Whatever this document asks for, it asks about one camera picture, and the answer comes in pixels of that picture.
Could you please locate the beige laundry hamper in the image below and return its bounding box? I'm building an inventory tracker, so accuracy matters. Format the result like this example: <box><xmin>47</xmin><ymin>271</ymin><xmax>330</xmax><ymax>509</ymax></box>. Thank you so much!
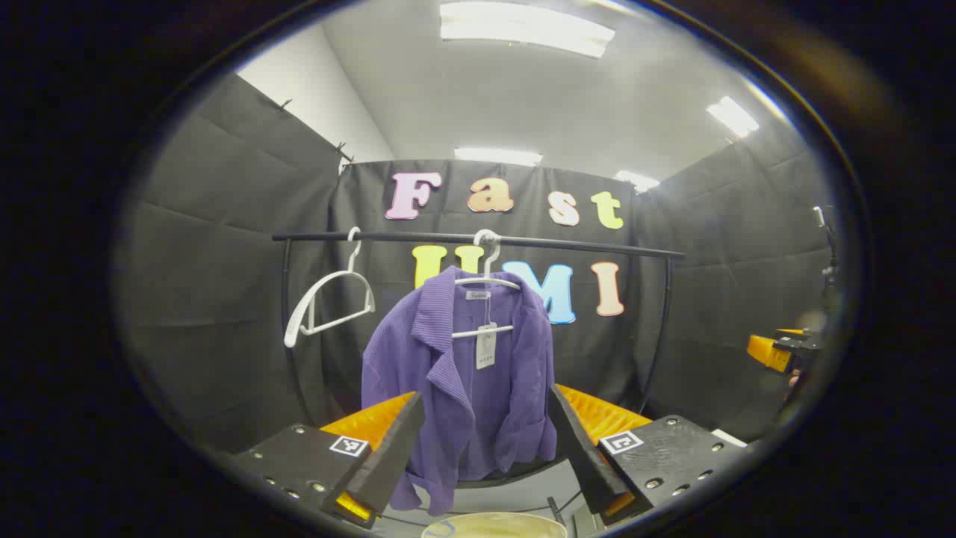
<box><xmin>420</xmin><ymin>512</ymin><xmax>568</xmax><ymax>538</ymax></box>

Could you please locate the black backdrop cloth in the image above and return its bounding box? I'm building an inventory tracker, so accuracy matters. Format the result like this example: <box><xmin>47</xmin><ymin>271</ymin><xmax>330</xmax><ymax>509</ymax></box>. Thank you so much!
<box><xmin>116</xmin><ymin>72</ymin><xmax>841</xmax><ymax>453</ymax></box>

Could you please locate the white plastic clothes hanger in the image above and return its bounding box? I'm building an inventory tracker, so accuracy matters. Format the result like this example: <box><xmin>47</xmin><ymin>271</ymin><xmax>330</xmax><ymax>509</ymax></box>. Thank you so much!
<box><xmin>284</xmin><ymin>226</ymin><xmax>376</xmax><ymax>349</ymax></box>
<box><xmin>450</xmin><ymin>229</ymin><xmax>522</xmax><ymax>339</ymax></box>

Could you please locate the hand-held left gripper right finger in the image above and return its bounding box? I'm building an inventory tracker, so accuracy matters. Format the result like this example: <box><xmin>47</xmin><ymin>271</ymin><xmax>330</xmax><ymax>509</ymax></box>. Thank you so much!
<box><xmin>547</xmin><ymin>383</ymin><xmax>749</xmax><ymax>519</ymax></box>

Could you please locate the black camera stand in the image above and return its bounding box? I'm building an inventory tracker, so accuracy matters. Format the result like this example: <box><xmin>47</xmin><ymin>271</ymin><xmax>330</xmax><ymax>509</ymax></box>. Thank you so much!
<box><xmin>813</xmin><ymin>205</ymin><xmax>842</xmax><ymax>315</ymax></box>

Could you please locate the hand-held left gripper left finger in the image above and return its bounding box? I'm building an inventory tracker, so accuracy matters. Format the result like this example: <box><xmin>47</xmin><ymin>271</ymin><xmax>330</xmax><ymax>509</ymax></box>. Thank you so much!
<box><xmin>228</xmin><ymin>390</ymin><xmax>426</xmax><ymax>530</ymax></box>

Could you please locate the large ceiling light panel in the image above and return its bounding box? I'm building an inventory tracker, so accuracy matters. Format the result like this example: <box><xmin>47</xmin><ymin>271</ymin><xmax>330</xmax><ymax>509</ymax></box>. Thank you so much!
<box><xmin>439</xmin><ymin>1</ymin><xmax>616</xmax><ymax>59</ymax></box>

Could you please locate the purple ribbed jacket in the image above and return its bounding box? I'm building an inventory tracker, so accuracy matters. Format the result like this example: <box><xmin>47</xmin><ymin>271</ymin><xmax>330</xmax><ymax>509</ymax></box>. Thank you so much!
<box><xmin>361</xmin><ymin>267</ymin><xmax>559</xmax><ymax>516</ymax></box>

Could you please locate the black metal clothes rack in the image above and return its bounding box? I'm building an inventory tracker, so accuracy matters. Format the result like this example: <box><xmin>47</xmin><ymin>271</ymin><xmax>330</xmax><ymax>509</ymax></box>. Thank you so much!
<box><xmin>271</xmin><ymin>230</ymin><xmax>686</xmax><ymax>490</ymax></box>

